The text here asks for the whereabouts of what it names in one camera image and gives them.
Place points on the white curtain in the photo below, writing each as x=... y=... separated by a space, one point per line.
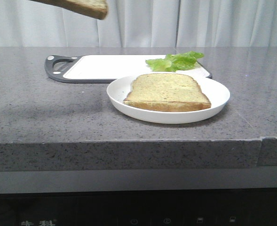
x=142 y=23

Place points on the white round plate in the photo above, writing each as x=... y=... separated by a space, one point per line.
x=216 y=92

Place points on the black appliance under counter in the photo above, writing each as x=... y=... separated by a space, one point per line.
x=222 y=207

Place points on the white cutting board grey rim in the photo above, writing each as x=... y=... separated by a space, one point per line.
x=96 y=68

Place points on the bread slice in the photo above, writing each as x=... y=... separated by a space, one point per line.
x=97 y=9
x=167 y=92

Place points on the green lettuce leaf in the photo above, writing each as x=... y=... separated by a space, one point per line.
x=173 y=63

